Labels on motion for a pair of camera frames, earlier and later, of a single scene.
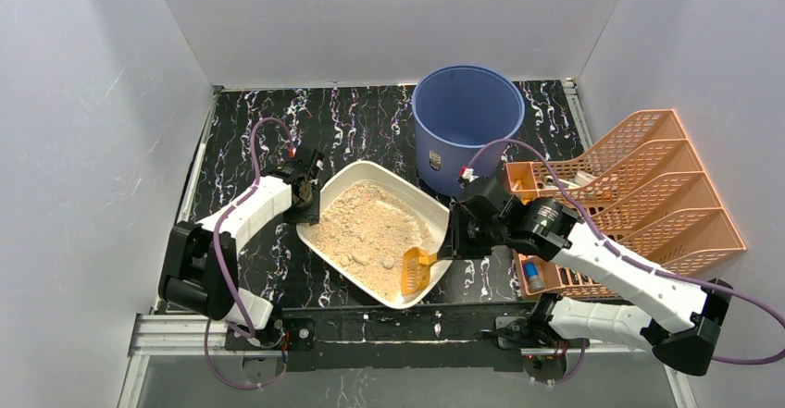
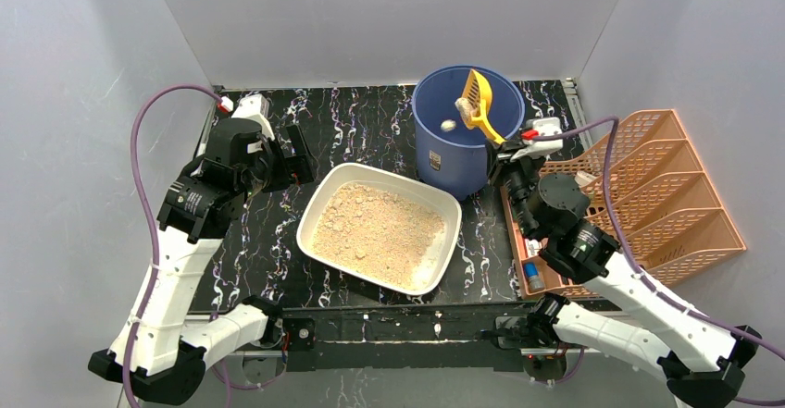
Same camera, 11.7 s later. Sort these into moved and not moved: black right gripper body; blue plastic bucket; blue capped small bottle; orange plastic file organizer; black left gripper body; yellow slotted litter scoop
Moved: black left gripper body; yellow slotted litter scoop; black right gripper body
Not moved: blue capped small bottle; blue plastic bucket; orange plastic file organizer
